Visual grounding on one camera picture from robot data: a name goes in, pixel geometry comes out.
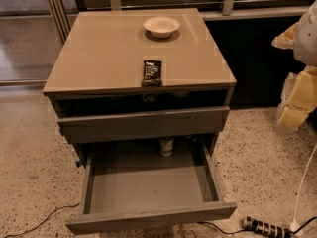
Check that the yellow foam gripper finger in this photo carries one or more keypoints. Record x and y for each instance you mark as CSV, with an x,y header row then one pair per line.
x,y
285,40
298,98

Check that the black rxbar chocolate wrapper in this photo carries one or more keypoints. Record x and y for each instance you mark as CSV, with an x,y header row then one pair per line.
x,y
152,73

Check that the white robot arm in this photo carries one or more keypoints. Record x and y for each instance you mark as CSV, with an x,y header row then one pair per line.
x,y
305,40

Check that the white can in drawer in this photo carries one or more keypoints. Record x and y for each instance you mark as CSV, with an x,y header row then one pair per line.
x,y
166,146

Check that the grey drawer cabinet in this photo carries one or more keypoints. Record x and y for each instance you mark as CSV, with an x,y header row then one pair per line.
x,y
100,68

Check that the open grey middle drawer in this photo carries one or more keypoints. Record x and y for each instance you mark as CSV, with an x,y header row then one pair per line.
x,y
129,185

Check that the white bowl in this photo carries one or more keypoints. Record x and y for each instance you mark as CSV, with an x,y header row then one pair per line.
x,y
161,27

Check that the black power strip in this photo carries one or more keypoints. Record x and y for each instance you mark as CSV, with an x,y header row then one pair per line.
x,y
265,229

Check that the blue tape piece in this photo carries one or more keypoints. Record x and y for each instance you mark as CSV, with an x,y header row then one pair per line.
x,y
79,163

